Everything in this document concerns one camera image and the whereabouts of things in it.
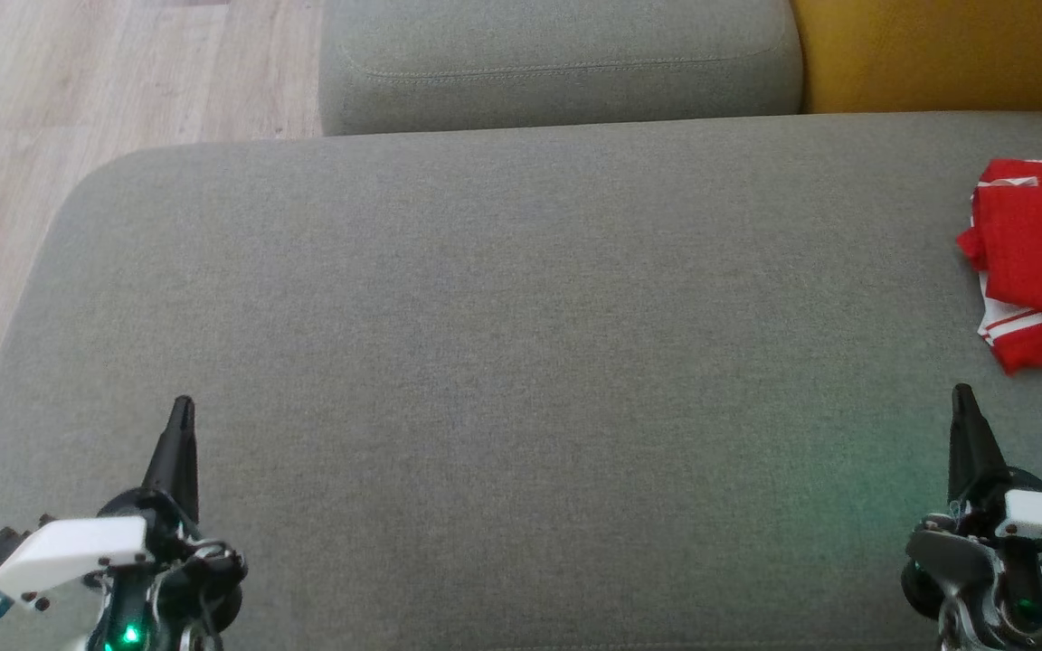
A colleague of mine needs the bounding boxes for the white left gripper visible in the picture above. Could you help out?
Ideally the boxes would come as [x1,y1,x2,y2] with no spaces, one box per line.
[0,395,214,604]

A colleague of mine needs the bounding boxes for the grey sofa back cushion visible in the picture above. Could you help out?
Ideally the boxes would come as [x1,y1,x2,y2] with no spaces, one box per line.
[318,0,804,137]

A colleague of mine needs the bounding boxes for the yellow sofa cushion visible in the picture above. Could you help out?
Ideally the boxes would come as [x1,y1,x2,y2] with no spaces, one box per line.
[791,0,1042,117]

